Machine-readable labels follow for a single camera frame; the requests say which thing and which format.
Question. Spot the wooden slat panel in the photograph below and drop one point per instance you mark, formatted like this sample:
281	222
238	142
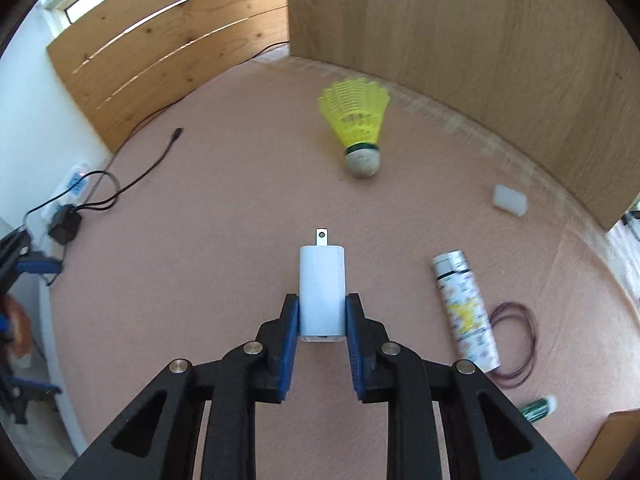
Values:
165	45

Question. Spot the black power adapter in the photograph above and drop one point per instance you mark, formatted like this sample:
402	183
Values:
65	225

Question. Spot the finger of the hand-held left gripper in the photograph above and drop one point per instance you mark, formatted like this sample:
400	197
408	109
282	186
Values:
37	264
35	390

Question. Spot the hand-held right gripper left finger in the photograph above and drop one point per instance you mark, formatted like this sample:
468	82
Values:
289	345

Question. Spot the large wooden board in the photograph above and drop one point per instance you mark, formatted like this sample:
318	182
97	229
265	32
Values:
450	35

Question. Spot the white power strip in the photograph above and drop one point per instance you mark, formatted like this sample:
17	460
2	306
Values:
72	182

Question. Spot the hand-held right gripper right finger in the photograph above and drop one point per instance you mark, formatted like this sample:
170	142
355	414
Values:
355	345

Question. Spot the yellow shuttlecock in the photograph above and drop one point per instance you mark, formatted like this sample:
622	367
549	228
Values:
357	110

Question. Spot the cardboard box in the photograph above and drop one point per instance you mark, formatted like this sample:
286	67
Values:
620	440

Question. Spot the white charger plug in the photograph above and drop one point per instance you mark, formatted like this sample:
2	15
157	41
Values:
322	285

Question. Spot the green white small tube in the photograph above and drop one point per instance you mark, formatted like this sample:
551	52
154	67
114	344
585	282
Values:
540	407

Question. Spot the red elastic hair band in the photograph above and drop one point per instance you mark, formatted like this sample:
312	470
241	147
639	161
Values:
534	340

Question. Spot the patterned white tube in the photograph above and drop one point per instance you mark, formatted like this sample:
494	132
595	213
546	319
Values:
467	310

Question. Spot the small white block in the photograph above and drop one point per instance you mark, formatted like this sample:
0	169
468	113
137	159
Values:
509	200

